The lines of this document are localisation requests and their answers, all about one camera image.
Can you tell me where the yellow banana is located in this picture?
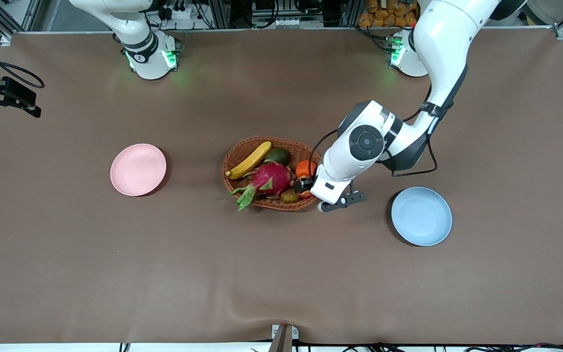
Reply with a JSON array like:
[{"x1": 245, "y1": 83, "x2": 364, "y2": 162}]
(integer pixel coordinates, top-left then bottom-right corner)
[{"x1": 226, "y1": 141, "x2": 272, "y2": 180}]

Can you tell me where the orange fruit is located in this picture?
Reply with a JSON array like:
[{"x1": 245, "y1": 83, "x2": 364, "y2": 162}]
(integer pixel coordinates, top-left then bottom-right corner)
[{"x1": 295, "y1": 160, "x2": 317, "y2": 179}]

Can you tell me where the pink dragon fruit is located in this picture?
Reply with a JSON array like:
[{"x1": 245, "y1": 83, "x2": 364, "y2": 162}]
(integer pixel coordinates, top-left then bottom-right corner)
[{"x1": 226, "y1": 160, "x2": 296, "y2": 211}]

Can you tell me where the brown wicker basket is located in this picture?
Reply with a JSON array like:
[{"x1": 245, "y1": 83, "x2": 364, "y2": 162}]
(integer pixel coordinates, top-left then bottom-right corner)
[{"x1": 222, "y1": 136, "x2": 322, "y2": 212}]

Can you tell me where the green avocado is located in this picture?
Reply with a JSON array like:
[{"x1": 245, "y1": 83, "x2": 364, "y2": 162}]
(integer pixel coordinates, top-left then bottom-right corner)
[{"x1": 264, "y1": 147, "x2": 291, "y2": 166}]

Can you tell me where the brown table cloth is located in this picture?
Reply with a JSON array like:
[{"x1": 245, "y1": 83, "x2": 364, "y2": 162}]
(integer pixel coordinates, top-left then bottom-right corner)
[{"x1": 0, "y1": 27, "x2": 563, "y2": 345}]

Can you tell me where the blue plate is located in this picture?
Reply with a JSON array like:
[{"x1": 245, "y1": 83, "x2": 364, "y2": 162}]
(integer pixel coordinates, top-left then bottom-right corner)
[{"x1": 391, "y1": 187, "x2": 453, "y2": 246}]

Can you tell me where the pink plate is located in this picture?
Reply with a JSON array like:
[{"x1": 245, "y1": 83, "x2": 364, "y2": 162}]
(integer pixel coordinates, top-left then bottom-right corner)
[{"x1": 110, "y1": 143, "x2": 167, "y2": 197}]

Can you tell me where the white connector block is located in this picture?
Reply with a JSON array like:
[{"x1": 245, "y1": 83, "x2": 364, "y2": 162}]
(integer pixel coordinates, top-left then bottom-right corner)
[{"x1": 272, "y1": 17, "x2": 325, "y2": 29}]

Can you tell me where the orange toy pile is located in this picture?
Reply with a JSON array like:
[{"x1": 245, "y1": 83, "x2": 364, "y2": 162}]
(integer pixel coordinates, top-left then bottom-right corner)
[{"x1": 358, "y1": 0, "x2": 421, "y2": 28}]

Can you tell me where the white power strip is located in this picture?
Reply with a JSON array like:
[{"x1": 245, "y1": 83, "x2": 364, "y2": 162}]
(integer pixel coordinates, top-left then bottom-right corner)
[{"x1": 159, "y1": 4, "x2": 201, "y2": 21}]

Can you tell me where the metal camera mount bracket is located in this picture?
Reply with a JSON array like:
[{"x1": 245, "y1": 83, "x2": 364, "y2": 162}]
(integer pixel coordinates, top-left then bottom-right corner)
[{"x1": 271, "y1": 324, "x2": 300, "y2": 352}]

